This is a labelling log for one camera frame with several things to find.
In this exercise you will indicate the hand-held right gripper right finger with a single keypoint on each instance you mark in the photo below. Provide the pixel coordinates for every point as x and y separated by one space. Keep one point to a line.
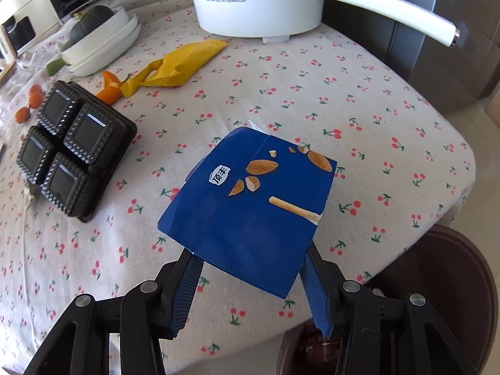
318 300

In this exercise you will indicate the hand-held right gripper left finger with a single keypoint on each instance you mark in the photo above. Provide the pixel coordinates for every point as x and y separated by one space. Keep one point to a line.
187 293

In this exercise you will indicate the blue almond print box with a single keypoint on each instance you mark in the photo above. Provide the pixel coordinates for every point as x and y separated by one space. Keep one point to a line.
242 218

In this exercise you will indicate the brown plastic trash bin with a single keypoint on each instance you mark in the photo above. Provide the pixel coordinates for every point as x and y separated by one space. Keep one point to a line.
449 281

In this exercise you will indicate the black plastic compartment tray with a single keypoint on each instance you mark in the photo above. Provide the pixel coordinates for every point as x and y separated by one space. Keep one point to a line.
74 148

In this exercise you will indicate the yellow snack packet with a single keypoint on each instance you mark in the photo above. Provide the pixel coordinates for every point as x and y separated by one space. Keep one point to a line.
183 62

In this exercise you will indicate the cherry print tablecloth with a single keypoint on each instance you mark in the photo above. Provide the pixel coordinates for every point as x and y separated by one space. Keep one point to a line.
351 86

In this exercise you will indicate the orange peel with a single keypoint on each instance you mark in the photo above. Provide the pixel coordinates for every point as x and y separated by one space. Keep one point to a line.
109 90

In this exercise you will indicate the small tangerine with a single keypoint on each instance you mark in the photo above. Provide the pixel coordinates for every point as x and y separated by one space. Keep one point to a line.
36 100
22 115
35 89

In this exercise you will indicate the grey refrigerator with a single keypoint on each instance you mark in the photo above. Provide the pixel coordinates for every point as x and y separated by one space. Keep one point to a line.
410 66

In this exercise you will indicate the clear plastic bag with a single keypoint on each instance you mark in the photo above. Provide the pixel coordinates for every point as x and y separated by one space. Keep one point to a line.
11 101

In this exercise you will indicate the green lime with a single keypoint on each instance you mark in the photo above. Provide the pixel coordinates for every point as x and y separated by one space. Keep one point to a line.
54 67

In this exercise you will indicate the white bowl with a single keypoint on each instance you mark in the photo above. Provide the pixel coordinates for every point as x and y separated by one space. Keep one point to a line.
101 43

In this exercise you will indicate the dark green pumpkin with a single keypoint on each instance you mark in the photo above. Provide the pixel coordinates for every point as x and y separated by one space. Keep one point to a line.
90 21

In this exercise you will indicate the white electric cooking pot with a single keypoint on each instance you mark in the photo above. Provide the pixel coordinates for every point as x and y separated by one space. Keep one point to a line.
254 4

